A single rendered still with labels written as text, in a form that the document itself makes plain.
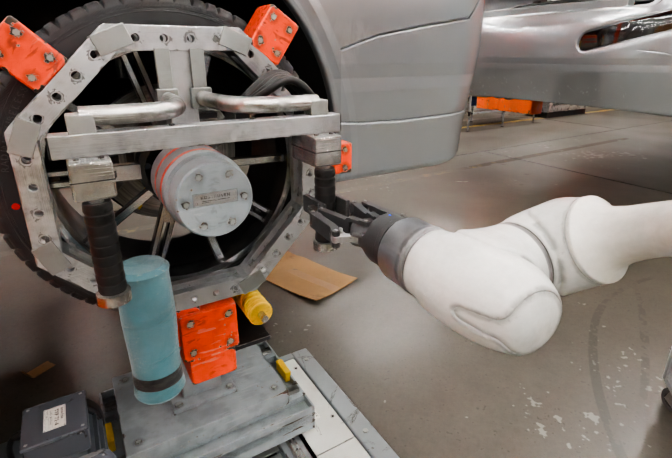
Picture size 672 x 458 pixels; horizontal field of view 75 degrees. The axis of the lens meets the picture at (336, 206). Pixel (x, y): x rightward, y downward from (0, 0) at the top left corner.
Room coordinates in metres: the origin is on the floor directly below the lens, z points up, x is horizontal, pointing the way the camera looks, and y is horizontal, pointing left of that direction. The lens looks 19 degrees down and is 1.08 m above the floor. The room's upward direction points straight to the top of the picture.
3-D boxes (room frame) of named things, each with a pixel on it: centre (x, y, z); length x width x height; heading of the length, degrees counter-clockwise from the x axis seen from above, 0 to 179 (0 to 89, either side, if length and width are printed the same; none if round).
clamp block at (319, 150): (0.74, 0.03, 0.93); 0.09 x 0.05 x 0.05; 31
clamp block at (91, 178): (0.57, 0.32, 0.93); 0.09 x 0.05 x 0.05; 31
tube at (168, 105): (0.67, 0.31, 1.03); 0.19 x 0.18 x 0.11; 31
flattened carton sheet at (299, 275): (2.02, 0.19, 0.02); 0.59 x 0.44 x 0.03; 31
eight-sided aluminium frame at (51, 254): (0.83, 0.29, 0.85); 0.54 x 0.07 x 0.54; 121
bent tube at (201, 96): (0.78, 0.14, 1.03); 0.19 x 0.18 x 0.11; 31
